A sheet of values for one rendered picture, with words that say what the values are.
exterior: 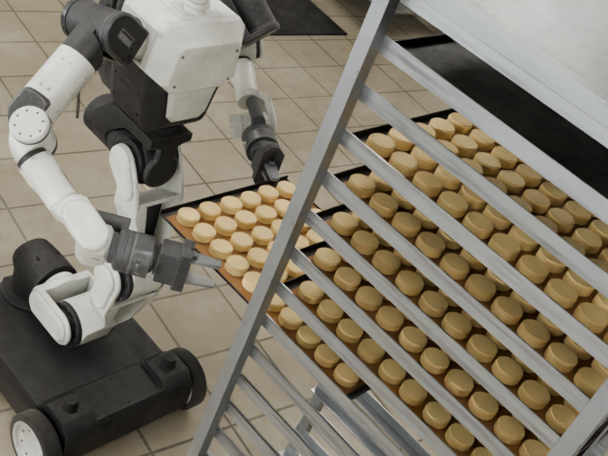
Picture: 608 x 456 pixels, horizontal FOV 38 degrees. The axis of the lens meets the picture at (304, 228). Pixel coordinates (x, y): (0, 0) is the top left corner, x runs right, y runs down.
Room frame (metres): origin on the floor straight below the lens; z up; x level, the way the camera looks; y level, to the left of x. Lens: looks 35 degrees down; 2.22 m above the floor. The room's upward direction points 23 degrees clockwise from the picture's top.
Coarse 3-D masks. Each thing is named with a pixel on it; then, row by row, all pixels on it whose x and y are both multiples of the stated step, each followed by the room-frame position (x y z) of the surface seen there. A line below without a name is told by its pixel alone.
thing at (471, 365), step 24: (312, 216) 1.33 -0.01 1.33; (336, 240) 1.30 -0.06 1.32; (360, 264) 1.26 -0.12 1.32; (384, 288) 1.23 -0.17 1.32; (408, 312) 1.20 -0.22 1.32; (432, 336) 1.17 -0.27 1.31; (456, 360) 1.14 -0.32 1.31; (480, 384) 1.11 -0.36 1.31; (528, 408) 1.07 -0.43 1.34; (552, 432) 1.04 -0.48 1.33
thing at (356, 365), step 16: (288, 304) 1.32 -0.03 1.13; (304, 304) 1.30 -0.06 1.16; (304, 320) 1.29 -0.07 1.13; (320, 320) 1.28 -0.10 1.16; (320, 336) 1.27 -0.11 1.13; (336, 336) 1.26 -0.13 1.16; (336, 352) 1.25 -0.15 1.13; (352, 352) 1.23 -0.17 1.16; (352, 368) 1.22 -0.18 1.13; (368, 368) 1.21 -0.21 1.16; (368, 384) 1.20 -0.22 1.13; (384, 384) 1.19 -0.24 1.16; (384, 400) 1.18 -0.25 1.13; (400, 400) 1.16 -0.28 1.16; (400, 416) 1.16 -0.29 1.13; (416, 416) 1.14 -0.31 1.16; (416, 432) 1.13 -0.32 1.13; (432, 432) 1.12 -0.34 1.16; (432, 448) 1.11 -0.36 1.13; (448, 448) 1.10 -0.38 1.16
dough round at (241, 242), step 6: (234, 234) 1.55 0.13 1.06; (240, 234) 1.56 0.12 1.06; (246, 234) 1.57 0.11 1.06; (234, 240) 1.53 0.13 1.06; (240, 240) 1.54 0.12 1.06; (246, 240) 1.55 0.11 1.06; (252, 240) 1.56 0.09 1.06; (234, 246) 1.52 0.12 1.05; (240, 246) 1.52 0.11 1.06; (246, 246) 1.53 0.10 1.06
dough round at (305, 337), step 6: (300, 330) 1.34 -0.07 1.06; (306, 330) 1.34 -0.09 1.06; (312, 330) 1.35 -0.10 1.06; (300, 336) 1.32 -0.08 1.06; (306, 336) 1.33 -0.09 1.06; (312, 336) 1.34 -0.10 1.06; (300, 342) 1.32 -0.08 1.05; (306, 342) 1.32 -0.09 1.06; (312, 342) 1.32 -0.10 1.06; (318, 342) 1.33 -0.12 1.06; (312, 348) 1.32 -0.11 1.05
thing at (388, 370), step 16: (304, 288) 1.36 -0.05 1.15; (320, 304) 1.33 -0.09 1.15; (336, 304) 1.35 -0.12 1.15; (336, 320) 1.32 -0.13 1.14; (352, 320) 1.32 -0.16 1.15; (352, 336) 1.28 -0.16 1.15; (368, 336) 1.32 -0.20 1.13; (368, 352) 1.26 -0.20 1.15; (384, 352) 1.28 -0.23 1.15; (384, 368) 1.23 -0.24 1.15; (400, 368) 1.25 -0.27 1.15; (400, 384) 1.23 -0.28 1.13; (416, 384) 1.23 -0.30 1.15; (416, 400) 1.19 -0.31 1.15; (432, 400) 1.23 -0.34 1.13; (432, 416) 1.16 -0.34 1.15; (448, 416) 1.18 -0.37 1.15; (448, 432) 1.15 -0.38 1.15; (464, 432) 1.16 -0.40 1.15; (464, 448) 1.13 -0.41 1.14; (480, 448) 1.14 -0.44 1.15
